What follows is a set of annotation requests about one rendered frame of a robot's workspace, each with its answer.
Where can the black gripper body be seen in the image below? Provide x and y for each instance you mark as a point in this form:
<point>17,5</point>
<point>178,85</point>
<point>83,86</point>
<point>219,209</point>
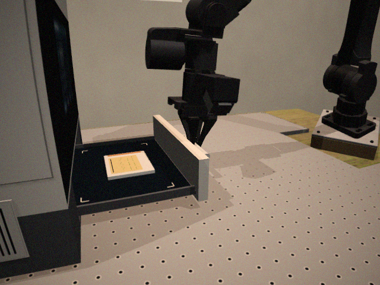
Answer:
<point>189,109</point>

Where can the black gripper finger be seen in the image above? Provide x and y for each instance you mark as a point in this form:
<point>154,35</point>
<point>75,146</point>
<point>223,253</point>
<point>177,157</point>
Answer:
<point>190,125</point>
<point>208,124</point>

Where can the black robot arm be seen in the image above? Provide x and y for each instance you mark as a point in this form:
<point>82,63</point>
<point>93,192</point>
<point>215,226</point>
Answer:
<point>169,48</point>

